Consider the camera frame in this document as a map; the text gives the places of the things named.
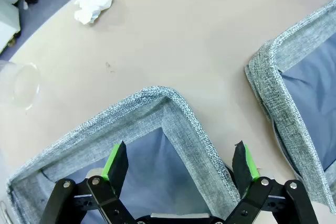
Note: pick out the clear plastic cup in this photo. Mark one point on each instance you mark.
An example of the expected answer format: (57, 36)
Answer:
(26, 85)

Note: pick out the white tissue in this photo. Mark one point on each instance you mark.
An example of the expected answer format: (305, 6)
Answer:
(93, 6)

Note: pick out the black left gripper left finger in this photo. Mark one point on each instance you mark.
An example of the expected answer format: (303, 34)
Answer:
(115, 171)

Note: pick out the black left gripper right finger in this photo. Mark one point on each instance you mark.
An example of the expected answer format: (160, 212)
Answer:
(242, 171)

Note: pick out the white cabinet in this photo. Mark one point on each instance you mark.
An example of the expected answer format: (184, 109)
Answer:
(8, 16)

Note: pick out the grey fabric basket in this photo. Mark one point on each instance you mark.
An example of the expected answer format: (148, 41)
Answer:
(183, 119)
(275, 90)

